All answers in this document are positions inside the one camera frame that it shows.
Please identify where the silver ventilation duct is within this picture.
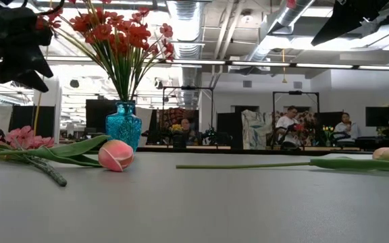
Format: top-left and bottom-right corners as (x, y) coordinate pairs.
(167, 0), (209, 105)
(248, 0), (317, 63)

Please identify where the black computer monitor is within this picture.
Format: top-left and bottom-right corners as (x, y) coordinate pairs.
(365, 106), (389, 128)

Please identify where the black metal table frame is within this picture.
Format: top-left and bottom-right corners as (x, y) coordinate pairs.
(136, 144), (389, 157)

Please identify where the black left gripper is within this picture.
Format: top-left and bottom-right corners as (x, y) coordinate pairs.
(0, 6), (54, 92)

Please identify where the black metal stand frame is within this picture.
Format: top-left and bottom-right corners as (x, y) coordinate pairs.
(162, 86), (215, 146)
(272, 90), (320, 149)

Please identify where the patterned dark cloth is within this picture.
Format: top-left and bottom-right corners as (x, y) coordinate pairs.
(159, 107), (195, 144)

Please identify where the blue glass vase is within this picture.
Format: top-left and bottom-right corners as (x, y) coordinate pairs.
(105, 101), (142, 152)

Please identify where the long yellow cable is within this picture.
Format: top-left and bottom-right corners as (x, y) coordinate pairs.
(33, 45), (50, 136)

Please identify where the pink artificial tulip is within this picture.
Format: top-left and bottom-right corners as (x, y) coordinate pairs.
(176, 146), (389, 171)
(0, 134), (134, 172)

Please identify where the yellow tulips bouquet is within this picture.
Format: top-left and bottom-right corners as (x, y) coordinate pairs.
(321, 125), (336, 146)

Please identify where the white and blue cloth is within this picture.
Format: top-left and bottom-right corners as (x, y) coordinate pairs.
(241, 109), (273, 150)

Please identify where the black cabinet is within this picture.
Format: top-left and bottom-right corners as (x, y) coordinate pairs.
(216, 112), (244, 149)

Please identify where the long light strip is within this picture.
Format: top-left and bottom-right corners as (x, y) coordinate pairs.
(0, 53), (389, 72)

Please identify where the black partition panel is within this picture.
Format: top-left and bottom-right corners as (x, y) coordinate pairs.
(314, 111), (344, 142)
(85, 99), (118, 134)
(8, 105), (55, 136)

